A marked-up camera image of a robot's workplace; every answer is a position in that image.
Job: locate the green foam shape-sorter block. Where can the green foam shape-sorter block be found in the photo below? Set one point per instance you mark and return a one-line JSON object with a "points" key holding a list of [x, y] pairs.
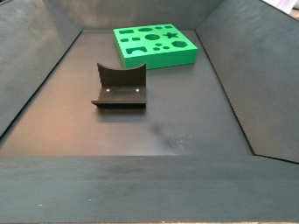
{"points": [[156, 45]]}

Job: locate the black curved cradle stand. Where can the black curved cradle stand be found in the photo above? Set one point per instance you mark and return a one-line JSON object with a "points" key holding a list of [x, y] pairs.
{"points": [[121, 86]]}

